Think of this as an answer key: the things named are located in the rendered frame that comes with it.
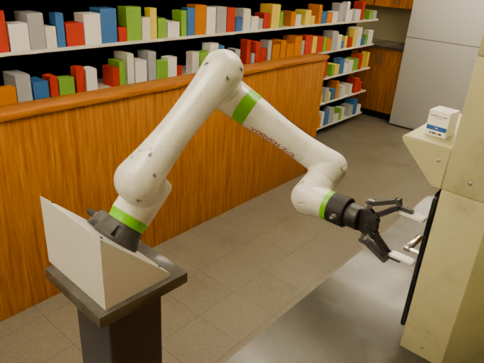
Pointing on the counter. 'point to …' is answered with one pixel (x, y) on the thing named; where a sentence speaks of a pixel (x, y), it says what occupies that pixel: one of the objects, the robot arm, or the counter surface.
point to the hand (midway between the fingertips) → (415, 240)
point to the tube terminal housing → (455, 251)
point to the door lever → (413, 245)
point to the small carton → (441, 122)
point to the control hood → (431, 153)
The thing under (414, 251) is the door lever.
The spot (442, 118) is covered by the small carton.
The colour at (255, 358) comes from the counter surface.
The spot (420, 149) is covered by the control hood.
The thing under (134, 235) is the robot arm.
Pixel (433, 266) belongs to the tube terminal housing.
